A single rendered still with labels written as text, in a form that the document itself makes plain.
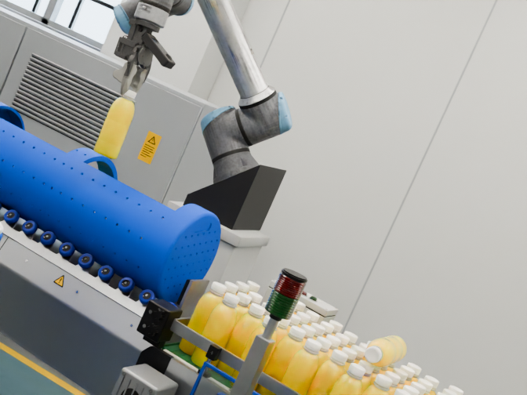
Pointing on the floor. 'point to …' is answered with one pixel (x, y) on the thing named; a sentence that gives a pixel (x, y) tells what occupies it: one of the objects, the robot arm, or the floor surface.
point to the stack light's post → (252, 366)
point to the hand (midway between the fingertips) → (129, 92)
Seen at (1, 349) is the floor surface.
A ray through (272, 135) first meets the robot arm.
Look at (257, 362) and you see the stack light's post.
